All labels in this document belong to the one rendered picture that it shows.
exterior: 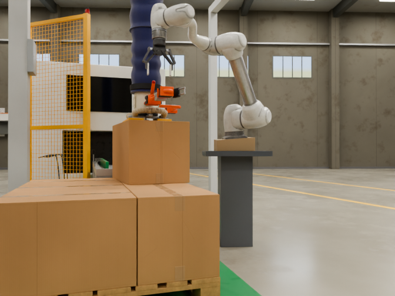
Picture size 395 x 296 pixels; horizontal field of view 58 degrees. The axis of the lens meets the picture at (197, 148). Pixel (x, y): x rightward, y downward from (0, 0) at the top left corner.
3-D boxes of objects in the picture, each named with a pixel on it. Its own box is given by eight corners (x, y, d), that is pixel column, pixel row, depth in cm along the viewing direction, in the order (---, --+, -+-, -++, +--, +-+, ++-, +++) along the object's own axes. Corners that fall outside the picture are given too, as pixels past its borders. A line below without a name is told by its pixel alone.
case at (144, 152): (112, 177, 271) (112, 125, 272) (162, 176, 287) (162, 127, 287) (129, 185, 216) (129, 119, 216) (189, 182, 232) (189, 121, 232)
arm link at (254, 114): (251, 121, 292) (275, 120, 279) (243, 133, 281) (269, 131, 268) (220, 32, 256) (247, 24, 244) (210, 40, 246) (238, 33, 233)
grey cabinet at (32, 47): (30, 76, 341) (30, 44, 341) (36, 76, 342) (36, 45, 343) (27, 71, 322) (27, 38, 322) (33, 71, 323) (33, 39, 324)
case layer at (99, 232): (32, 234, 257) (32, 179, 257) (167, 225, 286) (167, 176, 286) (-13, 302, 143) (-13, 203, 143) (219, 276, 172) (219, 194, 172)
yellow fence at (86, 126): (20, 221, 373) (20, 22, 374) (27, 219, 382) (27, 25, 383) (88, 228, 342) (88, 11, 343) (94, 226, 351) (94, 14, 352)
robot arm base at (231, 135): (241, 137, 303) (241, 131, 303) (248, 137, 281) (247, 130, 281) (220, 138, 301) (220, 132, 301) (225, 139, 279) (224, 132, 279)
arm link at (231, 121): (230, 131, 300) (228, 106, 299) (250, 130, 290) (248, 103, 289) (220, 132, 287) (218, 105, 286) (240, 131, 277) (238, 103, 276)
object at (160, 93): (157, 97, 198) (157, 88, 198) (170, 97, 200) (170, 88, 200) (160, 95, 190) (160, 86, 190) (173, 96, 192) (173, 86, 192)
